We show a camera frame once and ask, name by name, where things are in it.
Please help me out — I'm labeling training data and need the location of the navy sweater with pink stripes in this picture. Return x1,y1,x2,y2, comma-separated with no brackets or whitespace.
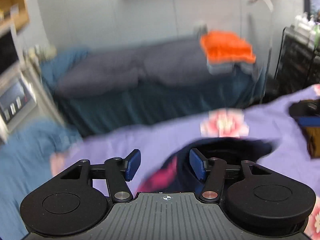
137,138,274,194

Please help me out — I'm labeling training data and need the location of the lavender floral bed sheet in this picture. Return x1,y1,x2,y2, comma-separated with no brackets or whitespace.
50,86,319,226

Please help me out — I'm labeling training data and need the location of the brown folded garment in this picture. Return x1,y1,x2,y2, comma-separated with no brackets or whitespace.
303,127,320,158

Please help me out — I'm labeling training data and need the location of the grey folded cloth under orange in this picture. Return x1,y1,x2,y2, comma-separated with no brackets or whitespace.
207,61,255,75

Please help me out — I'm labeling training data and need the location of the grey blanket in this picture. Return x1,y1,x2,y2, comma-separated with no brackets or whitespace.
56,38,212,98

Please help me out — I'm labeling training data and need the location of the white appliance with panel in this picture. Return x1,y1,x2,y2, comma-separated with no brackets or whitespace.
1,23,37,143

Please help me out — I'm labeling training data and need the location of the wooden shelf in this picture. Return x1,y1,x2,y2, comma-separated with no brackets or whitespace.
1,0,30,32

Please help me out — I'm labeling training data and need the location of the black wire rack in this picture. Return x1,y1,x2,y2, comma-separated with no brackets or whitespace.
274,27,319,95

